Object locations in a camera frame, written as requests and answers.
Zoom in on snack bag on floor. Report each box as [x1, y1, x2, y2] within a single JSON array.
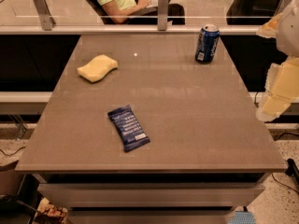
[[34, 198, 67, 224]]

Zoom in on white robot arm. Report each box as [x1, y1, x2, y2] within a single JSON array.
[[256, 0, 299, 122]]

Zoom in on left metal partition bracket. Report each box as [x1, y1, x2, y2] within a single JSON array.
[[33, 0, 56, 31]]

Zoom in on glass partition panel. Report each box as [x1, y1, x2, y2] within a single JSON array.
[[0, 0, 299, 28]]

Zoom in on black cable left floor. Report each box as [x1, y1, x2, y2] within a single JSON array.
[[0, 145, 27, 157]]

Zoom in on black object right floor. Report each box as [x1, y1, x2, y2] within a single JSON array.
[[285, 159, 299, 185]]

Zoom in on blue rxbar wrapper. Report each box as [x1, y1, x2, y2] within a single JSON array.
[[107, 105, 150, 152]]

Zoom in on black cable floor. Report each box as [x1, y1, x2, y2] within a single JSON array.
[[0, 145, 27, 157], [270, 173, 299, 195]]

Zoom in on middle metal partition bracket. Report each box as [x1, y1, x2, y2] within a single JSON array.
[[157, 0, 168, 31]]

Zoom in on black cable right floor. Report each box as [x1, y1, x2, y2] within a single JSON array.
[[270, 173, 299, 195]]

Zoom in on blue mesh object floor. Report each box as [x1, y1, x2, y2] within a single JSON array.
[[227, 212, 256, 224]]

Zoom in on black office chair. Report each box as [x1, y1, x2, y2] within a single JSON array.
[[86, 0, 114, 24]]

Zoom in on person in green shirt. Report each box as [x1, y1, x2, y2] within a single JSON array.
[[96, 0, 150, 24]]

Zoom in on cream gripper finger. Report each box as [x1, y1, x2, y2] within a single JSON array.
[[256, 58, 299, 122], [256, 13, 281, 38]]

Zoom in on blue pepsi can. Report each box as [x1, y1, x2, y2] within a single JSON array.
[[195, 24, 220, 63]]

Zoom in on yellow sponge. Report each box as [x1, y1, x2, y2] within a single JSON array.
[[77, 55, 119, 83]]

